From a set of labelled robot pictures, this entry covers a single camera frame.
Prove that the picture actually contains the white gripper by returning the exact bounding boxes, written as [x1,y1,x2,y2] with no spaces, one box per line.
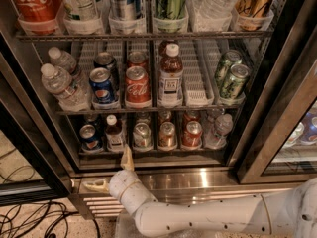
[83,144,157,215]

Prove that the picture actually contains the brown tea bottle white cap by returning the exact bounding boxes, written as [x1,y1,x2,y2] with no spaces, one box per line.
[105,114,126,153]

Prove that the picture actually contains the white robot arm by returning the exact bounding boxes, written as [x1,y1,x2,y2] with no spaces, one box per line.
[84,147,317,238]

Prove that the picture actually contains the blue pepsi can bottom shelf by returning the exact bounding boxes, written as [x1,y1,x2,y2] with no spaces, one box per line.
[79,124,103,153]

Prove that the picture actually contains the blue pepsi can shelf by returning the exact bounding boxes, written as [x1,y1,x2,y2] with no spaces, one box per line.
[79,124,103,153]
[89,67,117,104]

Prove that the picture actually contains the silver green can bottom shelf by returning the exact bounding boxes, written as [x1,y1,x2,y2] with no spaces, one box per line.
[133,123,153,151]

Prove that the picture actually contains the copper can bottom shelf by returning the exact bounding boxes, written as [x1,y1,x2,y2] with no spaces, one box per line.
[158,122,176,148]

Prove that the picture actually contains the red coca-cola can middle shelf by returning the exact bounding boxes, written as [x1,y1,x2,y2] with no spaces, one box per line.
[125,66,151,105]

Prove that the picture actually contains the red coke can bottom shelf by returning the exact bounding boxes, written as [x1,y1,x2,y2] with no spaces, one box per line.
[182,121,202,148]

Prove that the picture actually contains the blue pepsi can middle shelf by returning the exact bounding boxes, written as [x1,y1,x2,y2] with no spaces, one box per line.
[89,67,117,104]

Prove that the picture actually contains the clear water bottle front middle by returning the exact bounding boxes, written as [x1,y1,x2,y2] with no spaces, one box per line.
[41,63,90,112]

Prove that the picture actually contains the tall tea bottle middle shelf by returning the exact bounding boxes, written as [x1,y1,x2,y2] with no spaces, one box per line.
[158,44,183,107]

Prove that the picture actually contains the clear water bottle bottom shelf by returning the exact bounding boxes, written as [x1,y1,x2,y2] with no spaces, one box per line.
[205,114,233,150]

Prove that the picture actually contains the clear water bottle rear middle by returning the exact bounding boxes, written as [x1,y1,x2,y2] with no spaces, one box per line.
[48,47,85,83]

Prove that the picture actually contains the empty white shelf tray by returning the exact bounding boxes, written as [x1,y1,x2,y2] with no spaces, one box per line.
[179,40,214,107]

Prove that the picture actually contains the green bottle top shelf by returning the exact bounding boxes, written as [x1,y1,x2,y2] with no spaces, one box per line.
[155,0,185,33]

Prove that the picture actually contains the fridge glass door right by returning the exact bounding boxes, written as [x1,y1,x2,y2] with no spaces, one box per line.
[236,0,317,183]

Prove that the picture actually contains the large coca-cola bottle top shelf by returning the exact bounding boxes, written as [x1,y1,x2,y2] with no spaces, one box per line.
[13,0,61,35]

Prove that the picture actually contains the golden cans top shelf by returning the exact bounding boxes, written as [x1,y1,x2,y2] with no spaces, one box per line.
[235,0,273,31]

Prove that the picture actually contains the clear plastic bin on floor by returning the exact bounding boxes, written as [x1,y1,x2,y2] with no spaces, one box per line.
[115,210,224,238]

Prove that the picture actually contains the dark can behind pepsi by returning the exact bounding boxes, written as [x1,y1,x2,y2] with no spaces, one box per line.
[93,52,120,90]

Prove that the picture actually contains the red can behind coca-cola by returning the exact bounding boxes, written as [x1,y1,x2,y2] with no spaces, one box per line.
[127,51,148,69]

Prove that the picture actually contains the green can front right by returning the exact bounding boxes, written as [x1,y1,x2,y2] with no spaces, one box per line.
[220,64,251,99]

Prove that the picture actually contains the green can rear right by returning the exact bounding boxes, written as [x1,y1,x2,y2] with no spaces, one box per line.
[214,50,243,87]

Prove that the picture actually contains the black cables on floor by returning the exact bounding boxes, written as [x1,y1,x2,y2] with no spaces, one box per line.
[0,147,101,238]

